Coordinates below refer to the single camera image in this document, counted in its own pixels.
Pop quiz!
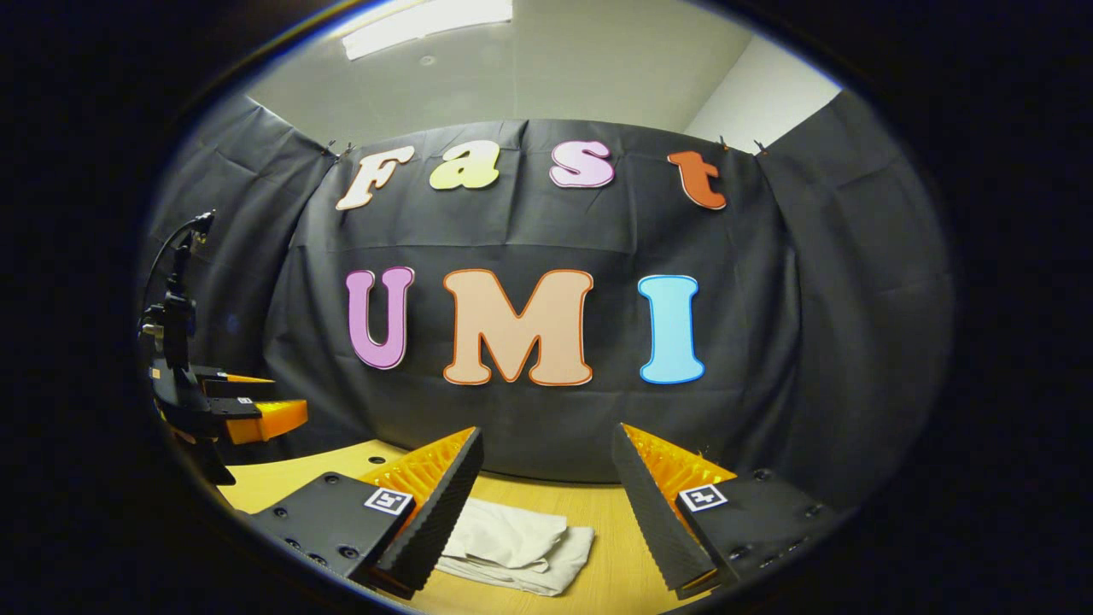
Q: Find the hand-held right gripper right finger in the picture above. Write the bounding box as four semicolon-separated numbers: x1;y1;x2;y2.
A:
611;423;842;601

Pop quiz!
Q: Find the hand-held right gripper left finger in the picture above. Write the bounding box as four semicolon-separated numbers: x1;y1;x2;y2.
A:
235;427;485;601

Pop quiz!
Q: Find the black backdrop cloth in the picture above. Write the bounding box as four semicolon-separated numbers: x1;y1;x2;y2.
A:
137;90;953;513

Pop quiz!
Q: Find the ceiling light panel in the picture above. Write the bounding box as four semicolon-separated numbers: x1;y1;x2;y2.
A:
342;0;515;62

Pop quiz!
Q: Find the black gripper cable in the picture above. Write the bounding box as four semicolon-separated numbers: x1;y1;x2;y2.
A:
139;214;214;321

